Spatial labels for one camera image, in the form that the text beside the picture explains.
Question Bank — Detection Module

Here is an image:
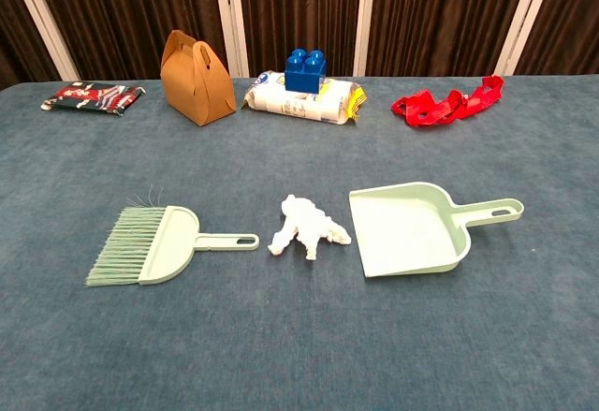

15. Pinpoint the mint green dustpan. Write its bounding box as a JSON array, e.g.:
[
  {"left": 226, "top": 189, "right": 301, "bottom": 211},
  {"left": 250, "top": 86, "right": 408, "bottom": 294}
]
[{"left": 348, "top": 181, "right": 526, "bottom": 280}]

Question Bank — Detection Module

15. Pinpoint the brown pleated screen panel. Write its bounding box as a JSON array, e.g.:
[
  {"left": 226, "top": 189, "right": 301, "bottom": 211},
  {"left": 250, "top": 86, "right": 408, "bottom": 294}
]
[
  {"left": 364, "top": 0, "right": 534, "bottom": 78},
  {"left": 236, "top": 0, "right": 364, "bottom": 79},
  {"left": 28, "top": 0, "right": 230, "bottom": 82},
  {"left": 0, "top": 0, "right": 65, "bottom": 92},
  {"left": 513, "top": 0, "right": 599, "bottom": 77}
]

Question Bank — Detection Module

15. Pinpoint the white screen frame post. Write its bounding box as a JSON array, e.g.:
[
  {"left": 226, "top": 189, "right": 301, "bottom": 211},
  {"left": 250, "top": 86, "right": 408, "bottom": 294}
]
[
  {"left": 494, "top": 0, "right": 561, "bottom": 77},
  {"left": 4, "top": 0, "right": 80, "bottom": 82},
  {"left": 212, "top": 0, "right": 250, "bottom": 79},
  {"left": 352, "top": 0, "right": 378, "bottom": 78}
]

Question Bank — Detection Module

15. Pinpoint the dark red snack packet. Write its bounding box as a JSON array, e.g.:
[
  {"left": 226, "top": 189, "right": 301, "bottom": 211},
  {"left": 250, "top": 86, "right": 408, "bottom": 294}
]
[{"left": 39, "top": 81, "right": 147, "bottom": 117}]

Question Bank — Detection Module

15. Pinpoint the white paper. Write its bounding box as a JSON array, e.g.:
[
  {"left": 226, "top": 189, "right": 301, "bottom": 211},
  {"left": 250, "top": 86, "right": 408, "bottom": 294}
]
[{"left": 267, "top": 193, "right": 353, "bottom": 261}]

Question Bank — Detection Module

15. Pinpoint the red strap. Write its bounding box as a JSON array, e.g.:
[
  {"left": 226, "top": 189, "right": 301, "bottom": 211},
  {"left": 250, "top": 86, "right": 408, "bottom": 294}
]
[{"left": 390, "top": 74, "right": 505, "bottom": 128}]

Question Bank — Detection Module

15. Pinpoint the white tissue pack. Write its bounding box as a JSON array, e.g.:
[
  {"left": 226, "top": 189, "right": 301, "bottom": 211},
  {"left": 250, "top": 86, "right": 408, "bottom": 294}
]
[{"left": 241, "top": 69, "right": 369, "bottom": 126}]

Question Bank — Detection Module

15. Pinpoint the blue building block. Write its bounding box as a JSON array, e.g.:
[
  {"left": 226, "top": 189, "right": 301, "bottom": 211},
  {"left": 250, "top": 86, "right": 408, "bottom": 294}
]
[{"left": 284, "top": 48, "right": 328, "bottom": 95}]

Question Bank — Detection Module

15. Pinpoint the mint green hand broom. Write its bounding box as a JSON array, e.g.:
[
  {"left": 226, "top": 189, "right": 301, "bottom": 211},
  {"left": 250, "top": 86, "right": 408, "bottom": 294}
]
[{"left": 84, "top": 184, "right": 261, "bottom": 286}]

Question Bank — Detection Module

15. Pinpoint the brown paper gift box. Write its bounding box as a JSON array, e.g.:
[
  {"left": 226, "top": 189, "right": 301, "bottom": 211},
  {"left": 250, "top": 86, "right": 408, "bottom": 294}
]
[{"left": 160, "top": 29, "right": 238, "bottom": 127}]

